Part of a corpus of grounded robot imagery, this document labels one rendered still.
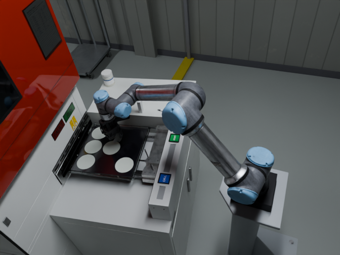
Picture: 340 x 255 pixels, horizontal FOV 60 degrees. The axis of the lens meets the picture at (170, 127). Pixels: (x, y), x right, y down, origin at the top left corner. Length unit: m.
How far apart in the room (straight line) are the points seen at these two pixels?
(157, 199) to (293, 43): 2.59
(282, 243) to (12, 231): 1.71
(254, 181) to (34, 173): 0.98
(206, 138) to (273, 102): 2.17
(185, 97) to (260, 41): 2.50
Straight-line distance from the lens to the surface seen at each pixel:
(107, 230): 1.60
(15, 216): 1.47
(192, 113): 1.11
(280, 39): 3.52
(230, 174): 1.21
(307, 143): 2.93
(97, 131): 1.81
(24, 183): 1.46
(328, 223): 2.53
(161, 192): 1.39
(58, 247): 1.82
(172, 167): 1.46
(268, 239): 2.34
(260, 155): 1.32
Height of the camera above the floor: 2.13
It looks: 46 degrees down
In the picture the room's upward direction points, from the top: 8 degrees counter-clockwise
